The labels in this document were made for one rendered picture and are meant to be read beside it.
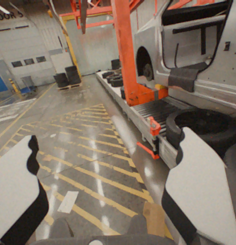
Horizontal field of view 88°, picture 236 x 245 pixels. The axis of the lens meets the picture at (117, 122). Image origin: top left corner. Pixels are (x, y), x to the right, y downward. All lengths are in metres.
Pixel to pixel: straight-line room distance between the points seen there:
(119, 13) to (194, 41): 1.16
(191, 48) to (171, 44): 0.36
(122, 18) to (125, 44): 0.25
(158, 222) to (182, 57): 2.05
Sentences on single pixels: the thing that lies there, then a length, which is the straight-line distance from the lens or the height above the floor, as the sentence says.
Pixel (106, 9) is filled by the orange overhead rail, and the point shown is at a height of 3.31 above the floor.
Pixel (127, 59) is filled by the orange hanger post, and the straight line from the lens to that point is 1.81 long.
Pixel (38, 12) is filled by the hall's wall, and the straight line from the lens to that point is 12.90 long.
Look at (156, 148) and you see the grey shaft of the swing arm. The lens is 1.58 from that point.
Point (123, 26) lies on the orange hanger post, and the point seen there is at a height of 1.54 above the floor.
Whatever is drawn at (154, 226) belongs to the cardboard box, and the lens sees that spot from 1.19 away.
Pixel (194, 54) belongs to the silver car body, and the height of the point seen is 1.06.
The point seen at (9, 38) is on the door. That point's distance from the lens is 13.15.
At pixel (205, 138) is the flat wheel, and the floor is 0.50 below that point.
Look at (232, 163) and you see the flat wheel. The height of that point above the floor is 0.51.
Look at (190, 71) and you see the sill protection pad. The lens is 1.60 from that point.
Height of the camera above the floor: 1.30
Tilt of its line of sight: 29 degrees down
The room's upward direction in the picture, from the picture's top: 12 degrees counter-clockwise
